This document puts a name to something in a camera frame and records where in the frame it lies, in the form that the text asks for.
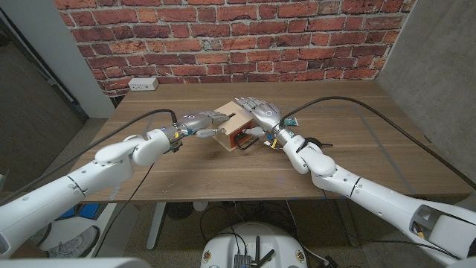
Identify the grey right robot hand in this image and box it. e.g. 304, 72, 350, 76
234, 96, 298, 146

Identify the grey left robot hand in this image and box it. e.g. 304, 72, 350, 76
161, 110, 231, 147

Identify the wooden drawer red front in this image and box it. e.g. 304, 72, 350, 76
229, 126, 260, 152

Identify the wooden box with slot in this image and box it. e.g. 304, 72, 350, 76
213, 100, 254, 153

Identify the white power outlet box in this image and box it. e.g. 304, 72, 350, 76
128, 77, 159, 92

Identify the black rubber air blower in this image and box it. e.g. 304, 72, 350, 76
305, 137, 334, 149

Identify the white table leg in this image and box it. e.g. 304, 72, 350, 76
146, 202, 167, 251

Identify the white robot torso base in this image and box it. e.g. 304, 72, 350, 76
200, 222, 309, 268

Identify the grey table leg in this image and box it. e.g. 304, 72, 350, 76
334, 199, 361, 249

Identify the grey computer module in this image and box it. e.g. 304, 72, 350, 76
233, 254, 253, 268

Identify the grey sneaker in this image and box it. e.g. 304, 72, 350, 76
47, 226, 100, 258
29, 223, 53, 246

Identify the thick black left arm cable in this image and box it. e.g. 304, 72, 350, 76
0, 109, 179, 205

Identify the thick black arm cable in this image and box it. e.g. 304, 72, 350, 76
0, 109, 179, 205
280, 96, 476, 191

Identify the printed brick wall backdrop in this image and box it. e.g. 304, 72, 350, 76
51, 0, 417, 98

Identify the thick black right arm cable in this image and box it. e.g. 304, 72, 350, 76
280, 96, 476, 191

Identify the thin black left arm wire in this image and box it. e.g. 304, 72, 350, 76
91, 163, 155, 258

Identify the thin black arm wire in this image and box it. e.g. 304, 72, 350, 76
91, 163, 155, 258
321, 189, 462, 261

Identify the thin black right arm wire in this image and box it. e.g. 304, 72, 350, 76
321, 189, 462, 261

